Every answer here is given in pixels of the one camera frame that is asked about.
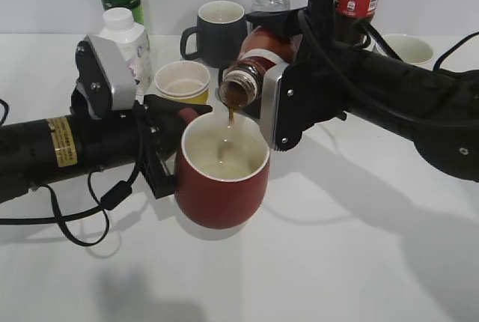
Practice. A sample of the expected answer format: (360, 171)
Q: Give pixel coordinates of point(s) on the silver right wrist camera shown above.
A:
(283, 116)

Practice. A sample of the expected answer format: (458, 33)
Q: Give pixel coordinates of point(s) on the brown Nescafe coffee bottle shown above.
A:
(242, 83)

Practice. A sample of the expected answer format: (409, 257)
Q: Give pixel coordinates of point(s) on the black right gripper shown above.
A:
(329, 67)

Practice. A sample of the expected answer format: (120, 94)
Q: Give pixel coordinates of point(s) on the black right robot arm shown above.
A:
(436, 110)

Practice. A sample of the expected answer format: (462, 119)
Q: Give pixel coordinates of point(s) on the white ceramic mug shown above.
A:
(410, 49)

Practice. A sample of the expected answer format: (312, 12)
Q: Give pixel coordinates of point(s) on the black mug front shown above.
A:
(252, 110)

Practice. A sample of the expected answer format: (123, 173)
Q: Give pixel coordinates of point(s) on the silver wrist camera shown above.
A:
(104, 84)
(283, 116)

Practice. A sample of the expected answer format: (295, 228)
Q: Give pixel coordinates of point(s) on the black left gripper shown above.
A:
(146, 134)

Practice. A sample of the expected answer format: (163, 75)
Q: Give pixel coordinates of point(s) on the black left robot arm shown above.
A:
(50, 150)

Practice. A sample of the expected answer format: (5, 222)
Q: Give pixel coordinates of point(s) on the yellow paper cup stack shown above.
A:
(183, 81)

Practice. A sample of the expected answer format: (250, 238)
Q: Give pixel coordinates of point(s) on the red ceramic mug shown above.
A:
(222, 169)

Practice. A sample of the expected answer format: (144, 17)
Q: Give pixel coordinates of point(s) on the dark grey mug rear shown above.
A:
(217, 37)

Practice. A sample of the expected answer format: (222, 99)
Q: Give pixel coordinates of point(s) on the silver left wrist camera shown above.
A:
(104, 84)

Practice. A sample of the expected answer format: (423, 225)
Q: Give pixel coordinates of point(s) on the white yogurt carton bottle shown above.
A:
(132, 40)

